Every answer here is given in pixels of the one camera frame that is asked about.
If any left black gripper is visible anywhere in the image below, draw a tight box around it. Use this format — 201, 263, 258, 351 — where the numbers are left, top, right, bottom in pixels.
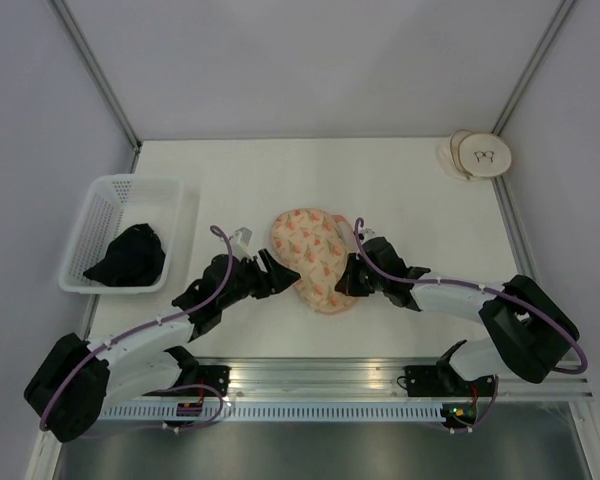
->
219, 247, 300, 309

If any floral laundry bag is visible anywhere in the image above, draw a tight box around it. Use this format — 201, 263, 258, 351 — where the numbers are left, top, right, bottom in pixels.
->
269, 208, 356, 315

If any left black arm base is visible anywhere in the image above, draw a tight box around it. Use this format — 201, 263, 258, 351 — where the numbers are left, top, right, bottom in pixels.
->
146, 365, 231, 398

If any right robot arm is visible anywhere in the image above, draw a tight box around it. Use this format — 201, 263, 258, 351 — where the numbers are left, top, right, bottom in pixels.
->
336, 229, 588, 395

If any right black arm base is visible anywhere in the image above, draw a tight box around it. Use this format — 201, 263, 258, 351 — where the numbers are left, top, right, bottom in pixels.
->
396, 365, 464, 398

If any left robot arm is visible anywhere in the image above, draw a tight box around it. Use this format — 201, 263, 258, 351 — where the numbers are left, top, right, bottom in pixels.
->
24, 250, 300, 443

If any black garment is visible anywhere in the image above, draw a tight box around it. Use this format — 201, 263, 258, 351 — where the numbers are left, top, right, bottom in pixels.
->
83, 224, 166, 287

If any white plastic basket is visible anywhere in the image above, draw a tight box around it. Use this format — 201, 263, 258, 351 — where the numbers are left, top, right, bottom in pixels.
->
58, 174, 184, 295

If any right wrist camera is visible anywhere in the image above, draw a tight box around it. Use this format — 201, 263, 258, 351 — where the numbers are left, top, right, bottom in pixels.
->
359, 228, 379, 243

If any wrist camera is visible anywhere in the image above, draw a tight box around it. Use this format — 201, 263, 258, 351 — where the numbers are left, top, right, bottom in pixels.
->
359, 228, 379, 243
229, 227, 252, 261

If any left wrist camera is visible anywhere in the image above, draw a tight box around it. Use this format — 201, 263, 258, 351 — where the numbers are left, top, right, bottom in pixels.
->
229, 227, 252, 261

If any aluminium rail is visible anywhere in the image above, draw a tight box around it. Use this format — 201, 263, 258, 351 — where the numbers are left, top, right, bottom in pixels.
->
49, 356, 594, 400

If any white slotted cable duct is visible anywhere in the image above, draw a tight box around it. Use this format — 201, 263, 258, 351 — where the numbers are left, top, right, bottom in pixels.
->
99, 400, 444, 423

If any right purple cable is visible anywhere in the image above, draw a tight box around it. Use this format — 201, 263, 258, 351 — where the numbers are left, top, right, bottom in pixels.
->
352, 216, 589, 374

